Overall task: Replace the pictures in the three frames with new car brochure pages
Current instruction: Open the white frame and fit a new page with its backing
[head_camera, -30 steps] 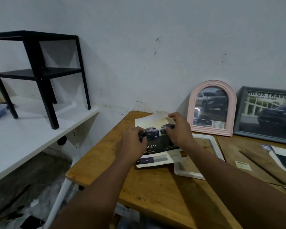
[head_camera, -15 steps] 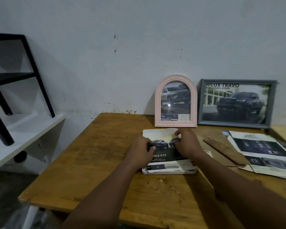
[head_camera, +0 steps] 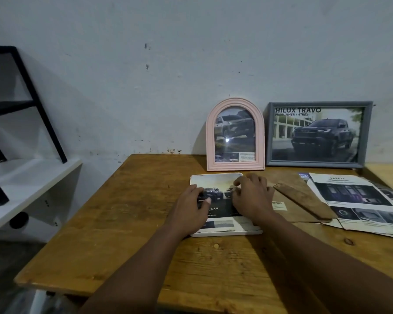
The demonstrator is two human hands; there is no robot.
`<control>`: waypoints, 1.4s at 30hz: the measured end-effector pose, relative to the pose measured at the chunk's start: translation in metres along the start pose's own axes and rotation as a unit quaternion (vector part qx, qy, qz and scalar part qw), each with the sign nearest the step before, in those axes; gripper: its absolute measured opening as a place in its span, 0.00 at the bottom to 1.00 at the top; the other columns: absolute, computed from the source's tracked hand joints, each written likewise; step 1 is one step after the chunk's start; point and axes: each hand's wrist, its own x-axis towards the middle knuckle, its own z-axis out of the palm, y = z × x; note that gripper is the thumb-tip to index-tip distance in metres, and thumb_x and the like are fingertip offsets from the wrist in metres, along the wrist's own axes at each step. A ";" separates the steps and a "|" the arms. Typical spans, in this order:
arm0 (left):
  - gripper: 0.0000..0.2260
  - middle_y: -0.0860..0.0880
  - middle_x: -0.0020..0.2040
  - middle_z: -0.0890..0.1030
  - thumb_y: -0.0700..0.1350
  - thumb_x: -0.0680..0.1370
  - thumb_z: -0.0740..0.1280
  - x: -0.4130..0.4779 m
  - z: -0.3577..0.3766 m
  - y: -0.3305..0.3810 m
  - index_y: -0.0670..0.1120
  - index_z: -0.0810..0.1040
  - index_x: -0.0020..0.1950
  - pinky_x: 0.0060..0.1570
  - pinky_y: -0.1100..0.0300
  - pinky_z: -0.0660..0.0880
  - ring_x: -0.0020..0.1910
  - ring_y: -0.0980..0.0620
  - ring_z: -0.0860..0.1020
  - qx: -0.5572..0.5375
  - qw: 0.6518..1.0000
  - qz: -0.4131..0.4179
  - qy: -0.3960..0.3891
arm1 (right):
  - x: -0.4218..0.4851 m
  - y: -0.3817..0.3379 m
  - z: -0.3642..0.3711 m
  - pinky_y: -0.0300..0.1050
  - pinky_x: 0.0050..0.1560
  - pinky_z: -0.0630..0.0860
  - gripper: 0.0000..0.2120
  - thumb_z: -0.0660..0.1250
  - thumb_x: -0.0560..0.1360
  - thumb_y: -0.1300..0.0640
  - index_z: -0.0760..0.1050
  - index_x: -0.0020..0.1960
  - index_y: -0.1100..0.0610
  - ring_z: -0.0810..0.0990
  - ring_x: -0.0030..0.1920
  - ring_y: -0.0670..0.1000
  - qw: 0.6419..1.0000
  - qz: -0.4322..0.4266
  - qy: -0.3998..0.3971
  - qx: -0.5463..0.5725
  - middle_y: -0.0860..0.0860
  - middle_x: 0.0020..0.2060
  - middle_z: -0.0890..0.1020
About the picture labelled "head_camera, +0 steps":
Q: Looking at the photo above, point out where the white brochure page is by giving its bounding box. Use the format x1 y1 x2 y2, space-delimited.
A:
309 173 393 241

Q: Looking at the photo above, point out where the black round knob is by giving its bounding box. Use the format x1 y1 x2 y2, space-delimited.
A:
9 211 29 230

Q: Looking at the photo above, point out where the person's left hand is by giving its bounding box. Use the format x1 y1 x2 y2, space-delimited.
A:
168 184 213 238

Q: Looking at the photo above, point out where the white shelf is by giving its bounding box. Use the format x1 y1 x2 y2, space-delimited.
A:
0 156 83 240

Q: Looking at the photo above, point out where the car photo print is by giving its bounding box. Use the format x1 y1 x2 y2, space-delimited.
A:
194 177 260 231

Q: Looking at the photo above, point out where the pink arched picture frame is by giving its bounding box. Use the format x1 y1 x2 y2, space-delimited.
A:
205 97 266 172

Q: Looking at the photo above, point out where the person's left forearm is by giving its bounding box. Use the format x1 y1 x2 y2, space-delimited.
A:
79 222 201 314

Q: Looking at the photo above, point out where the grey rectangular picture frame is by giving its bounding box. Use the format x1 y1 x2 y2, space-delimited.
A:
265 101 374 169

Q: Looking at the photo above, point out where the brochure page with blue corner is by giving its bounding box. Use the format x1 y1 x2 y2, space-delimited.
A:
298 172 345 229

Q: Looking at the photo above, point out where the black metal chair frame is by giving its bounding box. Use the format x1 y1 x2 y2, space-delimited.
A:
0 45 68 206

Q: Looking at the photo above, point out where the white picture frame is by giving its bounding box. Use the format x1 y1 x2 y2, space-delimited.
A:
190 173 263 238

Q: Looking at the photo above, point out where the brown frame backing board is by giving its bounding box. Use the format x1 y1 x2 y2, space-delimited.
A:
266 175 338 224

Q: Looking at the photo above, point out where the person's right forearm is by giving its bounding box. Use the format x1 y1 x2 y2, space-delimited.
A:
245 211 393 314

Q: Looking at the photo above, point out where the person's right hand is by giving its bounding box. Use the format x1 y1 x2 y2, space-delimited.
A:
231 173 276 223

